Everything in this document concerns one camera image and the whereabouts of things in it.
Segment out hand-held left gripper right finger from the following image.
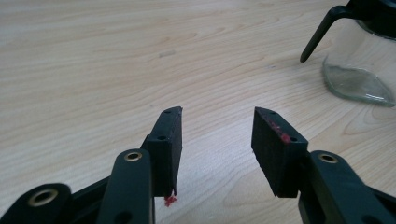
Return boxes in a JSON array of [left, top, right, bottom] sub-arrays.
[[251, 106, 309, 199]]

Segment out glass jar with black lid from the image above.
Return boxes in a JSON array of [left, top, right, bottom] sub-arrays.
[[299, 0, 396, 108]]

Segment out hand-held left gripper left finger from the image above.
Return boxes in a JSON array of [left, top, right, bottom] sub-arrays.
[[141, 105, 184, 198]]

